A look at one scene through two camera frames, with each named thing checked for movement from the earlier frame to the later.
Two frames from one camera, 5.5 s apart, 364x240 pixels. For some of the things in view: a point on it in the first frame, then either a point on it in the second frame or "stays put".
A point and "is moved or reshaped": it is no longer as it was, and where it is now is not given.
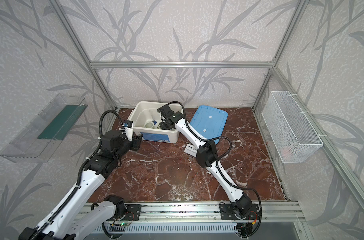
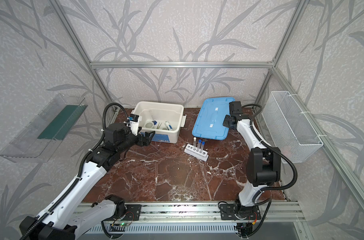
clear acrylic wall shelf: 41,138 stays put
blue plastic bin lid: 209,122 is moved or reshaped
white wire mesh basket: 291,137 stays put
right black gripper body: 164,124 -> 227,121
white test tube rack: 190,149 stays put
